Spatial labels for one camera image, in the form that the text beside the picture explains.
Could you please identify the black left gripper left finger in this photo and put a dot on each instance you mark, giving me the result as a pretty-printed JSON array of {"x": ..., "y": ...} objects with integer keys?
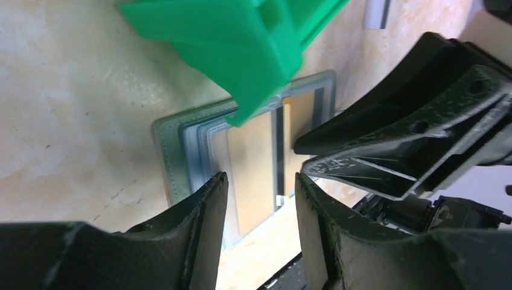
[{"x": 177, "y": 249}]

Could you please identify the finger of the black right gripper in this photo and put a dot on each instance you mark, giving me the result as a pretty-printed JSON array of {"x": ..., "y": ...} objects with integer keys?
[
  {"x": 469, "y": 124},
  {"x": 426, "y": 71}
]

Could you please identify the gold card in holder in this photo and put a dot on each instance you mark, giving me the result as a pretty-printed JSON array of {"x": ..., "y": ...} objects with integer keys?
[{"x": 297, "y": 120}]

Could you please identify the mint green card holder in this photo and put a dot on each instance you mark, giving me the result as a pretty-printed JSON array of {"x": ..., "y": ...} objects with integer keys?
[{"x": 194, "y": 145}]

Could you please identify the white card black stripe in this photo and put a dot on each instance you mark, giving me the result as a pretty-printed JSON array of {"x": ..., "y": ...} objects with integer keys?
[{"x": 376, "y": 14}]

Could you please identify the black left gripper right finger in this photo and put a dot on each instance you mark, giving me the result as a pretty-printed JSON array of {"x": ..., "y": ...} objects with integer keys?
[{"x": 341, "y": 249}]

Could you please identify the green plastic bin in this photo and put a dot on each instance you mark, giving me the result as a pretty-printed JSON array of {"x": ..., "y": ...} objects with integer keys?
[{"x": 251, "y": 49}]

